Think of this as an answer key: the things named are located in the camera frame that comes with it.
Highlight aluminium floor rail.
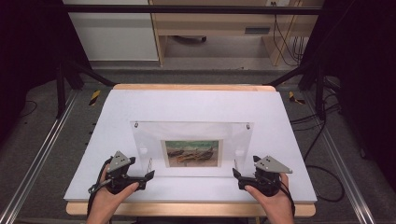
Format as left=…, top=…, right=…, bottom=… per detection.
left=303, top=91, right=376, bottom=224
left=0, top=90, right=79, bottom=224

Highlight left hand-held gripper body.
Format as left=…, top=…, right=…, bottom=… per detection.
left=104, top=150, right=138, bottom=196

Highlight person's right hand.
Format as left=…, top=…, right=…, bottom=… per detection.
left=244, top=173, right=295, bottom=224

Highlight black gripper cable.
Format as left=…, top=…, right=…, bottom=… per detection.
left=279, top=119, right=346, bottom=217
left=86, top=158, right=114, bottom=219

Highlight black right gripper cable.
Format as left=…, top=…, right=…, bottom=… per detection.
left=279, top=119, right=346, bottom=217

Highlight clear acrylic photo frame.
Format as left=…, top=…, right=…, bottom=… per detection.
left=130, top=120, right=255, bottom=178

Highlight black horizontal bar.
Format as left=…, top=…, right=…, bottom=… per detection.
left=62, top=4, right=325, bottom=16

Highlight painting print with white border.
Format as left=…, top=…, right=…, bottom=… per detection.
left=161, top=139, right=224, bottom=169

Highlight black curtain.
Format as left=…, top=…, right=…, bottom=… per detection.
left=298, top=0, right=396, bottom=194
left=0, top=0, right=92, bottom=147

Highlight black metal stand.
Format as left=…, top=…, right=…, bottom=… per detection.
left=263, top=59, right=329, bottom=121
left=55, top=59, right=117, bottom=119

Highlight light wooden desk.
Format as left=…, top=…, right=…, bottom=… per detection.
left=148, top=0, right=325, bottom=67

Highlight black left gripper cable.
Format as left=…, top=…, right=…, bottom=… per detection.
left=86, top=158, right=114, bottom=219

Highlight black floor cables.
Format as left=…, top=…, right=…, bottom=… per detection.
left=289, top=92, right=343, bottom=133

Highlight wooden table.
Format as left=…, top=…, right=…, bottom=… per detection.
left=65, top=83, right=317, bottom=218

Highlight hanging black cables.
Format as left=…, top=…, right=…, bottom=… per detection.
left=272, top=2, right=310, bottom=67

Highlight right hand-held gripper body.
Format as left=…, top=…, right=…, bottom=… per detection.
left=253, top=155, right=294, bottom=198

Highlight white table mat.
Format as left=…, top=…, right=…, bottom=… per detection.
left=64, top=89, right=318, bottom=203

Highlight yellow clamp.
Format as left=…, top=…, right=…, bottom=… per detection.
left=88, top=89, right=102, bottom=107
left=288, top=91, right=306, bottom=106

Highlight white cabinet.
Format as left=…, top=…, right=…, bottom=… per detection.
left=62, top=0, right=160, bottom=63

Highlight thin black floor cable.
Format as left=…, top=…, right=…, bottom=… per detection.
left=18, top=99, right=38, bottom=119

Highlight right yellow clamp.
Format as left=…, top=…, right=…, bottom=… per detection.
left=288, top=91, right=306, bottom=106

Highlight left yellow clamp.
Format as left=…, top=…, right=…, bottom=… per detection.
left=88, top=89, right=102, bottom=107

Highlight person's left hand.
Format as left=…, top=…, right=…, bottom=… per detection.
left=86, top=164, right=140, bottom=224

